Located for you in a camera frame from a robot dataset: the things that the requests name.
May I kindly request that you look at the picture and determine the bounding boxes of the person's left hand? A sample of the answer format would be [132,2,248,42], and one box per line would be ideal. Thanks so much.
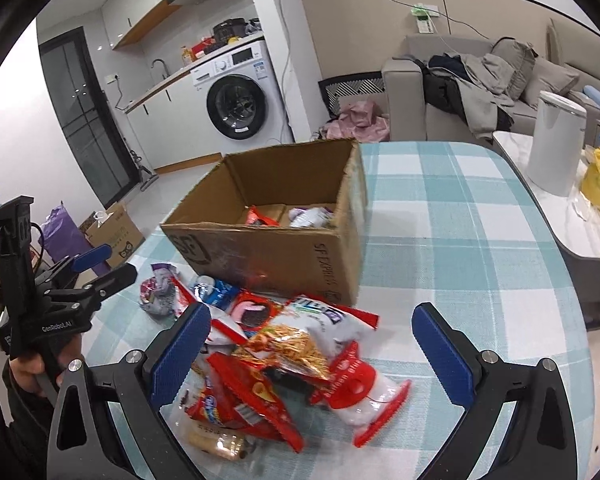
[9,342,86,399]

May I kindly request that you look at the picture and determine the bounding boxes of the black pressure cooker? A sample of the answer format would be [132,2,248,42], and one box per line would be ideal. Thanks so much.
[212,19,246,43]

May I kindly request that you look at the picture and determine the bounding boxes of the teal checked tablecloth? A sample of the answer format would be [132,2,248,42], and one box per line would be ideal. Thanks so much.
[87,140,593,480]

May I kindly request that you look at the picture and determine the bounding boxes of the white wall cabinet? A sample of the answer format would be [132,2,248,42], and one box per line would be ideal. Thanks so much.
[100,0,181,51]

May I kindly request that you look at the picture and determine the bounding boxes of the dark glass door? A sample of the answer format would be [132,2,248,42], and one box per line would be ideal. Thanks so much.
[39,30,138,196]

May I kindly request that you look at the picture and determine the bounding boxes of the red chips packet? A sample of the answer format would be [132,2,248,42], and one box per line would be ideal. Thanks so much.
[185,352,306,453]

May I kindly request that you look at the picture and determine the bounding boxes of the white marble coffee table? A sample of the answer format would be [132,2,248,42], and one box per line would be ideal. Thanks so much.
[492,130,600,331]

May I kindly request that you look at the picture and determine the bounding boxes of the black garment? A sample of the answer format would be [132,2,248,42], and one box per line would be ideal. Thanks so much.
[422,55,468,121]

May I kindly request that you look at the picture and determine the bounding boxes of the beige sofa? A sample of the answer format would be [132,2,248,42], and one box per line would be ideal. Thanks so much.
[382,20,600,143]

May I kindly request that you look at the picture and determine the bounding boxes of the purple plastic bag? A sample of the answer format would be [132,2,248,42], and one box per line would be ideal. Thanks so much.
[40,202,96,276]

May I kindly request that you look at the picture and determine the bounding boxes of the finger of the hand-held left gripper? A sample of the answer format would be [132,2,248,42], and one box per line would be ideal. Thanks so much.
[44,262,139,317]
[34,244,114,287]

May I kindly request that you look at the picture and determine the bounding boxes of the clear beige snack packet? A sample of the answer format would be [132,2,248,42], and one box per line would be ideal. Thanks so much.
[172,400,253,461]

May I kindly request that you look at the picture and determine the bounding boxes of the brown cardboard box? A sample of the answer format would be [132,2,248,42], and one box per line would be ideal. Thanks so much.
[159,137,368,308]

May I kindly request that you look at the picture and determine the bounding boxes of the person's left forearm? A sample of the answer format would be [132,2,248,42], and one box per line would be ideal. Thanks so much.
[0,385,56,480]

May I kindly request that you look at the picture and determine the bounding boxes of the grey cushion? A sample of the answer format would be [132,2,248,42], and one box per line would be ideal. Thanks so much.
[522,57,581,108]
[490,37,538,101]

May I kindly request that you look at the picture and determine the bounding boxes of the grey jacket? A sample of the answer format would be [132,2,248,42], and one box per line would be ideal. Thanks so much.
[460,54,517,133]

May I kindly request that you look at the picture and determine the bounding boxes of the blue cookie packet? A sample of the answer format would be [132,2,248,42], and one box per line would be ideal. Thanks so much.
[192,275,241,311]

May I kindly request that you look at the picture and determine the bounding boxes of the white blue red-edged packet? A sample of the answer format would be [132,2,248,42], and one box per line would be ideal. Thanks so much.
[280,294,381,361]

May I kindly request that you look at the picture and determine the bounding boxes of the white washing machine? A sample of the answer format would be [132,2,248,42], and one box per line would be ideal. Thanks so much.
[187,40,293,153]

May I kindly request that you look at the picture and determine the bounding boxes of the printed cardboard box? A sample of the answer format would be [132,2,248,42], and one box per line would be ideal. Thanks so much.
[79,202,146,268]

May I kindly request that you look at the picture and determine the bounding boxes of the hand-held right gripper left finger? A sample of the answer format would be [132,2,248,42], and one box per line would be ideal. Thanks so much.
[46,302,213,480]

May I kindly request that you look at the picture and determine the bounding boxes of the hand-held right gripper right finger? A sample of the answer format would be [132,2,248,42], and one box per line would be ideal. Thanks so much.
[411,302,579,480]

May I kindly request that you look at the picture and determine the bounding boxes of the black white patterned basket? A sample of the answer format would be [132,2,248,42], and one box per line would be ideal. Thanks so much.
[319,72,385,116]

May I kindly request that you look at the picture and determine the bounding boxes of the white kitchen base cabinet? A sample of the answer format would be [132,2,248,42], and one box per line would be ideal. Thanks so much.
[125,67,216,171]

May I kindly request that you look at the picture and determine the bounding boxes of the white cylindrical bin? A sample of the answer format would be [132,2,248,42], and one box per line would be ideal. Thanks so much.
[525,91,588,198]

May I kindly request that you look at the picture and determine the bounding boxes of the grey floor mop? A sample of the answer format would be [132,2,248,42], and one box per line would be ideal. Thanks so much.
[129,152,159,182]

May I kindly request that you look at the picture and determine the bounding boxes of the red pink cookie packet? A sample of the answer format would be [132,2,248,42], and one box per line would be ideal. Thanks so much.
[174,280,281,346]

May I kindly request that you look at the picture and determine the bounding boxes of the white wall controller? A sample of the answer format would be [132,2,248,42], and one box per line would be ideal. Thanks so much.
[410,4,438,33]

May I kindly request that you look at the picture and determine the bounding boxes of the orange noodle snack packet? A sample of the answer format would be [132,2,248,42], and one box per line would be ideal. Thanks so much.
[232,322,333,381]

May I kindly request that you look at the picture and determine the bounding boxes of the red white snack packet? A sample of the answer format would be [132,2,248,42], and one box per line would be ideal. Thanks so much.
[310,340,412,448]

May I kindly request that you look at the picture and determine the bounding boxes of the purple white snack packet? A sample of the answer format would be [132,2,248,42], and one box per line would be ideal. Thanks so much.
[286,206,337,228]
[139,262,181,317]

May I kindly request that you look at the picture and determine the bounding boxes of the pink cloth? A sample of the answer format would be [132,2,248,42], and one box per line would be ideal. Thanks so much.
[322,101,391,142]

